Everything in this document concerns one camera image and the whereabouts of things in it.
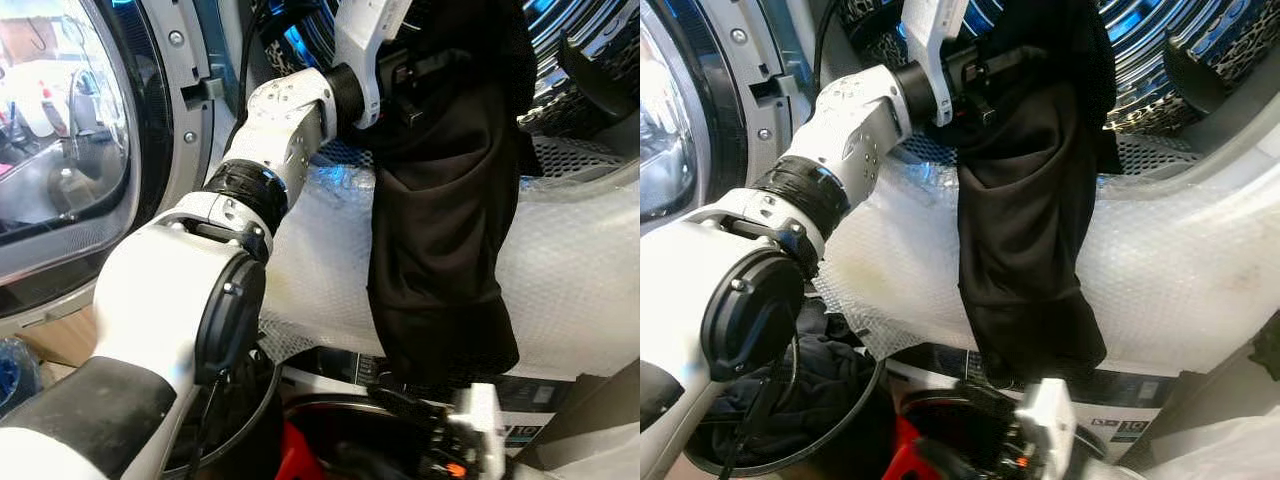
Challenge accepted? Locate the white front-load washing machine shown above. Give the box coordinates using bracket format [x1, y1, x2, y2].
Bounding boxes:
[700, 0, 1280, 456]
[130, 0, 641, 446]

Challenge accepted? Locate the round glass washer door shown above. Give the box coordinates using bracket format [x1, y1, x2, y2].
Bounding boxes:
[0, 0, 177, 326]
[640, 0, 733, 237]

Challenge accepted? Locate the black garment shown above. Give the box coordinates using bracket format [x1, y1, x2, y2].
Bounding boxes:
[365, 0, 546, 389]
[955, 0, 1126, 386]

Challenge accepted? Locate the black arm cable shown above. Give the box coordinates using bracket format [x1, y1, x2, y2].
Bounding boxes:
[811, 0, 843, 97]
[236, 0, 263, 131]

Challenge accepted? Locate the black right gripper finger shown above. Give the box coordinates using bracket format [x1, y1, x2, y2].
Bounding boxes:
[368, 385, 451, 423]
[962, 384, 1021, 421]

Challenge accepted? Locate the steel washer drum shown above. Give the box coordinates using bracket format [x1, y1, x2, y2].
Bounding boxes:
[262, 0, 641, 181]
[838, 0, 1280, 169]

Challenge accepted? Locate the clear bubble wrap sheet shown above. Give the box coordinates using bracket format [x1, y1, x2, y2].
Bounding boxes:
[815, 160, 1280, 379]
[255, 160, 641, 386]

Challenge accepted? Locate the red plastic container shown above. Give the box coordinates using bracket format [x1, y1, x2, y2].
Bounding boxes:
[275, 420, 327, 480]
[880, 415, 947, 480]

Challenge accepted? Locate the dark clothes pile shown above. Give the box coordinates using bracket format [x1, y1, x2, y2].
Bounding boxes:
[705, 300, 881, 463]
[190, 348, 279, 466]

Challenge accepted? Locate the black round laundry basket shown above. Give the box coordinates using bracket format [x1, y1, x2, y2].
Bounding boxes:
[688, 300, 897, 479]
[160, 345, 287, 480]

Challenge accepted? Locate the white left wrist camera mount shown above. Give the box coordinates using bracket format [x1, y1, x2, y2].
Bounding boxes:
[900, 0, 971, 126]
[333, 0, 416, 129]

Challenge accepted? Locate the light wooden cabinet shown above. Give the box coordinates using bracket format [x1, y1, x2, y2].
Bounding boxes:
[14, 304, 103, 367]

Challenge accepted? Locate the blue plastic bag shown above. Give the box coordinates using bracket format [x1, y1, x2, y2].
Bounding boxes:
[0, 338, 43, 417]

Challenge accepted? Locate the washer label with number ten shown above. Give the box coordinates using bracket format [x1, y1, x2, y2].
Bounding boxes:
[1085, 405, 1167, 457]
[500, 420, 547, 453]

